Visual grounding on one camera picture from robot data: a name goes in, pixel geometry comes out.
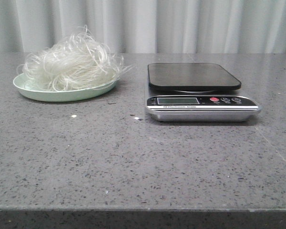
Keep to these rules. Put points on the white vermicelli noodle bundle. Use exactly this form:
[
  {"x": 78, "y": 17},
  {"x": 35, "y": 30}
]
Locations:
[{"x": 76, "y": 62}]

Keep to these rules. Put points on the silver black kitchen scale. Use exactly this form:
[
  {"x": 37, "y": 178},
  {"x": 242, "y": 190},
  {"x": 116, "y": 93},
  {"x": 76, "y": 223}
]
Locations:
[{"x": 196, "y": 92}]

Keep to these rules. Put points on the light green round plate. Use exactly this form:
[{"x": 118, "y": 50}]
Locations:
[{"x": 21, "y": 82}]

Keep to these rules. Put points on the white pleated curtain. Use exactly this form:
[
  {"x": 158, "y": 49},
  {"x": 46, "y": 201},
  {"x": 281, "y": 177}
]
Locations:
[{"x": 148, "y": 26}]

